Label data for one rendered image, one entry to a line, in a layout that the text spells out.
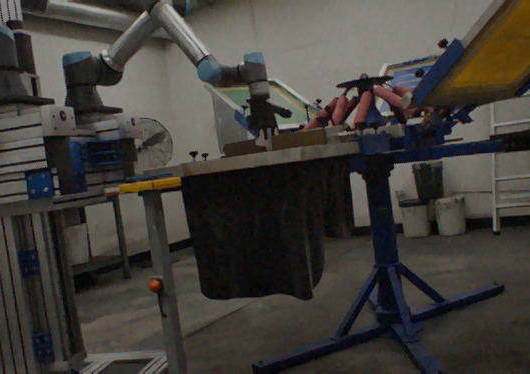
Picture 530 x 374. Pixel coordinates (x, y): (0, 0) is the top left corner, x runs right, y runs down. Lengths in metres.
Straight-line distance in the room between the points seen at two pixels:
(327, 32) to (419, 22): 1.03
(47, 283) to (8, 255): 0.16
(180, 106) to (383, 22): 2.84
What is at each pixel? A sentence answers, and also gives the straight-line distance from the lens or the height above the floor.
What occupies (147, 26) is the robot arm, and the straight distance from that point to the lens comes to 2.40.
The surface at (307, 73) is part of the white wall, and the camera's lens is 6.92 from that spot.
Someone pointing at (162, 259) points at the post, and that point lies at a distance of 1.75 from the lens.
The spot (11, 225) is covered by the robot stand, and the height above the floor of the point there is 0.86.
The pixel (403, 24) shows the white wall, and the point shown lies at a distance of 6.57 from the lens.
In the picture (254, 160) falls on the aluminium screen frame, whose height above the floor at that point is 0.97.
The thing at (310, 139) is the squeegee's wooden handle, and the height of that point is 1.02.
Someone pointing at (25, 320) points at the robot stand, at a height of 0.53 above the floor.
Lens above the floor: 0.96
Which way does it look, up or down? 3 degrees down
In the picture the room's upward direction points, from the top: 8 degrees counter-clockwise
